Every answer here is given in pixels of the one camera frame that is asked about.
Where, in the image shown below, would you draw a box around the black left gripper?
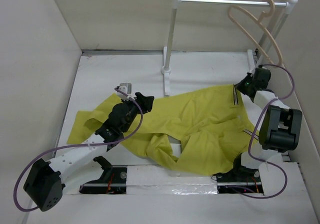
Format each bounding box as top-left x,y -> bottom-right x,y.
120,93 -> 153,133

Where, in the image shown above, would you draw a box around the yellow trousers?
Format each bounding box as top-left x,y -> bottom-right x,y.
66,84 -> 260,177

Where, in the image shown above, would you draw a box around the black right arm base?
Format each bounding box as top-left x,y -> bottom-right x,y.
211,169 -> 264,194

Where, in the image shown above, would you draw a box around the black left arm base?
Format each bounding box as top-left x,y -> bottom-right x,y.
79,156 -> 128,195

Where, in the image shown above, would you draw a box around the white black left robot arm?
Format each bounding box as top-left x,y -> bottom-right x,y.
23,89 -> 155,212

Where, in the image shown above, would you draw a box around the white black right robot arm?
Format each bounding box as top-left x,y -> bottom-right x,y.
231,65 -> 303,181

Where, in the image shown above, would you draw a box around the beige wooden hanger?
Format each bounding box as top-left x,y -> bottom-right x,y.
227,0 -> 286,68

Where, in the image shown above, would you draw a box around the white clothes rack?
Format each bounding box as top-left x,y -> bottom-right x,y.
160,0 -> 299,96

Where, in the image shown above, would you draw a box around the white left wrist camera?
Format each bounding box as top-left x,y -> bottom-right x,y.
115,82 -> 132,95

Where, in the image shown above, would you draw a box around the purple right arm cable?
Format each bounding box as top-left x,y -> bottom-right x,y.
229,64 -> 296,199

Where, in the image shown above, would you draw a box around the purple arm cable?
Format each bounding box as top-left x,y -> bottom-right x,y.
229,64 -> 296,199
12,87 -> 144,212

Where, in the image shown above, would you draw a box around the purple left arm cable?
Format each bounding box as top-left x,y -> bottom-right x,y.
12,87 -> 144,212

